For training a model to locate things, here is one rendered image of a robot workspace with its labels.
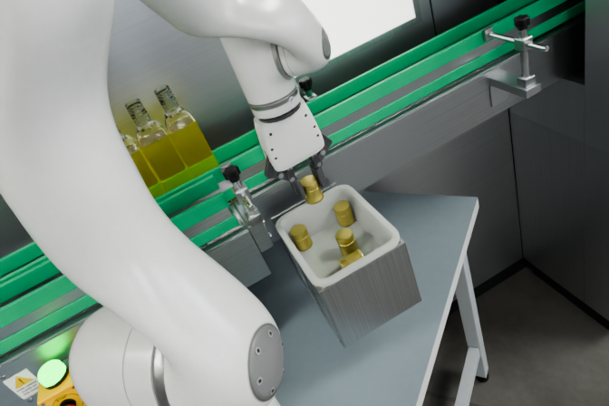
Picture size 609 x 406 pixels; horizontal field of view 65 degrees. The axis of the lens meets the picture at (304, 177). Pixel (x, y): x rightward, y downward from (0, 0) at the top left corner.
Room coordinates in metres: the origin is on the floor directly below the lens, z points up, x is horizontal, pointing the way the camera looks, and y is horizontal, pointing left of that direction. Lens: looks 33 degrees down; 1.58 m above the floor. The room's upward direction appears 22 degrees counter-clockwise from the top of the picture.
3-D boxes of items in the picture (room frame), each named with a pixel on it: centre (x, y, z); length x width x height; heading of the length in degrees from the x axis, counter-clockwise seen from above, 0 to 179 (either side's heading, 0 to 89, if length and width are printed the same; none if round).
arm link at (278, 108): (0.73, -0.01, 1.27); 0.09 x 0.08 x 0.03; 103
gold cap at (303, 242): (0.75, 0.05, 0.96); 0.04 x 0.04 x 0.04
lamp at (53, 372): (0.61, 0.53, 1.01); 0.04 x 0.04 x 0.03
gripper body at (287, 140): (0.73, 0.00, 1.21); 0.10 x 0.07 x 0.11; 103
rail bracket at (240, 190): (0.76, 0.12, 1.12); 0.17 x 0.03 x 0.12; 11
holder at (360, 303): (0.71, -0.01, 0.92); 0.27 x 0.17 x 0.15; 11
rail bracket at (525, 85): (0.88, -0.51, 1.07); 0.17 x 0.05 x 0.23; 11
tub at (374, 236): (0.68, -0.01, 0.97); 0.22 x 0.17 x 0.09; 11
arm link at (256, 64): (0.73, -0.01, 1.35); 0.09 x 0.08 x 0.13; 62
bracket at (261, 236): (0.78, 0.13, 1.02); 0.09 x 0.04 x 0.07; 11
